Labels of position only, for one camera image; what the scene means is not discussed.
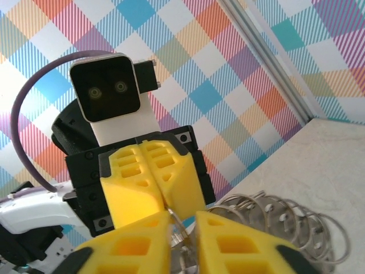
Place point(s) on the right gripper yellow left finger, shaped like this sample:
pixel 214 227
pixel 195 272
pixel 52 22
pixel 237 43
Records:
pixel 159 237

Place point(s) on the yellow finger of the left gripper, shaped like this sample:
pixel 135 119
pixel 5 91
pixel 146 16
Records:
pixel 128 197
pixel 182 185

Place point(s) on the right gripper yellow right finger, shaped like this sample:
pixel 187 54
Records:
pixel 208 245

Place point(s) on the large metal keyring with rings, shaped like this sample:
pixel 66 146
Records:
pixel 273 217

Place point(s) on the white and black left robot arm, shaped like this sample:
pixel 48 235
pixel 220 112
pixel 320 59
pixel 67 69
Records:
pixel 28 211

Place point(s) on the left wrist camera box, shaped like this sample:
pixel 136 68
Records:
pixel 105 88

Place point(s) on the aluminium left corner post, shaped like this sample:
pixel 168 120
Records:
pixel 268 54

